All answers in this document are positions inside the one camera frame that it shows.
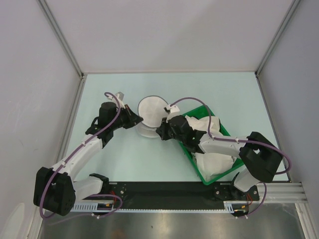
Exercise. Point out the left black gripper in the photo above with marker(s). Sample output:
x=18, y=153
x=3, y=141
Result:
x=133, y=119

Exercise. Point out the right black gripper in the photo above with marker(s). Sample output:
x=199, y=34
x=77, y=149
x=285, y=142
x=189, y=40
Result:
x=162, y=130

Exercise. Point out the white mesh laundry bag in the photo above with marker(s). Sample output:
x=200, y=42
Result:
x=151, y=109

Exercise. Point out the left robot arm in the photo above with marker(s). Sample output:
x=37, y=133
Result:
x=56, y=189

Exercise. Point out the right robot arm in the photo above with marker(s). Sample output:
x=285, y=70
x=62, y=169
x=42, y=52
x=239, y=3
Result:
x=260, y=157

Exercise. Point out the white bra in basket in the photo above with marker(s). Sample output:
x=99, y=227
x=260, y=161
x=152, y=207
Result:
x=211, y=165

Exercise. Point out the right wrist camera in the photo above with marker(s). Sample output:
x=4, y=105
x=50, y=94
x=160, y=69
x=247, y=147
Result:
x=172, y=110

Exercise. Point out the left aluminium frame post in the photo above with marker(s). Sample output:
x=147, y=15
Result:
x=59, y=35

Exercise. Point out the aluminium frame post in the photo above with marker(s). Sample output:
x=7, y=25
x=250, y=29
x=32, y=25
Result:
x=59, y=35
x=278, y=34

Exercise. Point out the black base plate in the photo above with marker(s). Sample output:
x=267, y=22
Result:
x=179, y=195

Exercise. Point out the light blue cable duct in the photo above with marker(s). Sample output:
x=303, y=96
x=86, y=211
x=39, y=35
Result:
x=94, y=206

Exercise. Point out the right aluminium frame post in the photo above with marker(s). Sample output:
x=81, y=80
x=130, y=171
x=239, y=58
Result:
x=278, y=34

